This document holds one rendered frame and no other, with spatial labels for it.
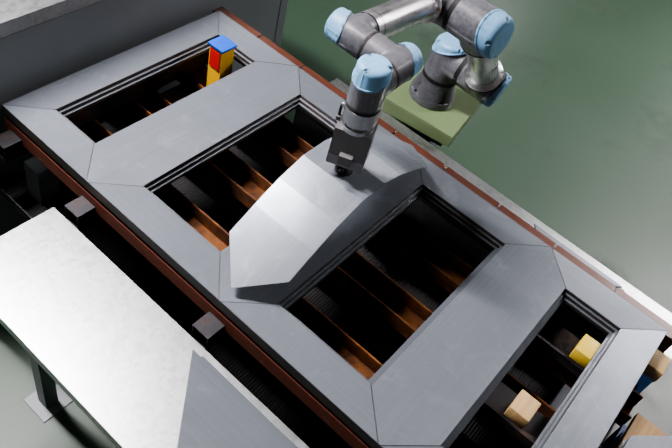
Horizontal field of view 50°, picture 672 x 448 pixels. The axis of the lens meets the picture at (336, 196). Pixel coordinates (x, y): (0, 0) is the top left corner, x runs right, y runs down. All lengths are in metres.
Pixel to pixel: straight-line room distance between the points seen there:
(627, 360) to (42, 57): 1.61
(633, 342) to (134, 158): 1.27
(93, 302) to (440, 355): 0.77
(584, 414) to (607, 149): 2.30
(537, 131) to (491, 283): 2.00
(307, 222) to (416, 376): 0.40
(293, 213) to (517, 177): 1.95
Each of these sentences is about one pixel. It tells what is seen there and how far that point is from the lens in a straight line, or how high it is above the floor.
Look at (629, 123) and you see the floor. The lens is 4.08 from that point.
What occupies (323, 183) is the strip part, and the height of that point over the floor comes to 1.01.
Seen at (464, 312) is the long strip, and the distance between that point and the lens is 1.70.
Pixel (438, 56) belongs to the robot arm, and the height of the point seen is 0.91.
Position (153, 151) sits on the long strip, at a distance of 1.85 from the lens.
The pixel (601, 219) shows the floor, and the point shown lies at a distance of 3.44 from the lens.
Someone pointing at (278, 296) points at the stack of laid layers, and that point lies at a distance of 1.60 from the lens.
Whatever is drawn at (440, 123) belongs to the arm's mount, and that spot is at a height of 0.73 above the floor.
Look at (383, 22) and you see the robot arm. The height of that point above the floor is 1.28.
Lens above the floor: 2.16
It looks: 46 degrees down
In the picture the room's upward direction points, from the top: 17 degrees clockwise
